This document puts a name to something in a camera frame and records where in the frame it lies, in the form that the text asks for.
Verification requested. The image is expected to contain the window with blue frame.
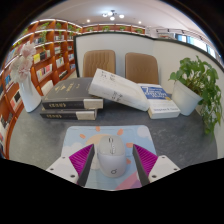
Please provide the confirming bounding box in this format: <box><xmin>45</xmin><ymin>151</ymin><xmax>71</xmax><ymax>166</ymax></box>
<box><xmin>174</xmin><ymin>33</ymin><xmax>218</xmax><ymax>58</ymax></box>

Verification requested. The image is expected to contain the orange wooden bookshelf unit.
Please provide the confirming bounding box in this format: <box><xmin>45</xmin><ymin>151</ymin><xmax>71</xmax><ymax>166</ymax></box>
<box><xmin>0</xmin><ymin>18</ymin><xmax>147</xmax><ymax>159</ymax></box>

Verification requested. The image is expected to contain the pastel printed mouse pad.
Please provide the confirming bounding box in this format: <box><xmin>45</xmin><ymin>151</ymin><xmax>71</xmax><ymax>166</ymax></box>
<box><xmin>60</xmin><ymin>124</ymin><xmax>158</xmax><ymax>192</ymax></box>

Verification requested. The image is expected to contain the green plant in white pot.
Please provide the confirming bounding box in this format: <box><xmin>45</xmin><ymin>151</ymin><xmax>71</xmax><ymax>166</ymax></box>
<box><xmin>168</xmin><ymin>55</ymin><xmax>224</xmax><ymax>136</ymax></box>

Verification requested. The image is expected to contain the ceiling spotlight cluster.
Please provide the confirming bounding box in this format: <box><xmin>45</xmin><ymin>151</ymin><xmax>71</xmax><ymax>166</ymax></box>
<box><xmin>101</xmin><ymin>9</ymin><xmax>126</xmax><ymax>21</ymax></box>

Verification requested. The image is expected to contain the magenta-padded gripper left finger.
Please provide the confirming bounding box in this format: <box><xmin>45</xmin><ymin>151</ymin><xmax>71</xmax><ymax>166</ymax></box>
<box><xmin>45</xmin><ymin>143</ymin><xmax>96</xmax><ymax>188</ymax></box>

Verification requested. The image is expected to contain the white vase with pink flowers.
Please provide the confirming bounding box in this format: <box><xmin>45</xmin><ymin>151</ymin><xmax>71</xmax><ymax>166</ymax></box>
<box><xmin>9</xmin><ymin>41</ymin><xmax>43</xmax><ymax>114</ymax></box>

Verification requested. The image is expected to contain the blue and white book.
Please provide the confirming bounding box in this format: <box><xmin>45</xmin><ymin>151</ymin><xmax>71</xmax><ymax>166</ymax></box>
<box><xmin>138</xmin><ymin>83</ymin><xmax>181</xmax><ymax>120</ymax></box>

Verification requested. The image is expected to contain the white paperback book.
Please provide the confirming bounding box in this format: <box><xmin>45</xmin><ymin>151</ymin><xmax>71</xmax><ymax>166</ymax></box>
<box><xmin>87</xmin><ymin>68</ymin><xmax>151</xmax><ymax>112</ymax></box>

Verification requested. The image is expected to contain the tan upholstered chair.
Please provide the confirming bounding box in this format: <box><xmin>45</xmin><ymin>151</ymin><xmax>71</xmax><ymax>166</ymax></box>
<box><xmin>82</xmin><ymin>49</ymin><xmax>117</xmax><ymax>79</ymax></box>
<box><xmin>124</xmin><ymin>51</ymin><xmax>160</xmax><ymax>86</ymax></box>

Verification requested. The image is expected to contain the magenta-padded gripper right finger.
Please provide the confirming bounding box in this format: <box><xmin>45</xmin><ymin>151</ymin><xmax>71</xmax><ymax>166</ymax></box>
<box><xmin>132</xmin><ymin>143</ymin><xmax>181</xmax><ymax>187</ymax></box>

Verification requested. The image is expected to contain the thick dark hardcover book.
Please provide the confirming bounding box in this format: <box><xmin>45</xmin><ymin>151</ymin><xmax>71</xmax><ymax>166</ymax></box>
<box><xmin>39</xmin><ymin>107</ymin><xmax>98</xmax><ymax>121</ymax></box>
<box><xmin>41</xmin><ymin>77</ymin><xmax>104</xmax><ymax>111</ymax></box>

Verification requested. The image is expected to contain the white computer mouse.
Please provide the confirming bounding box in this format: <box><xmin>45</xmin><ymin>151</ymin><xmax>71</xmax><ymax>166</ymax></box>
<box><xmin>96</xmin><ymin>134</ymin><xmax>128</xmax><ymax>178</ymax></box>

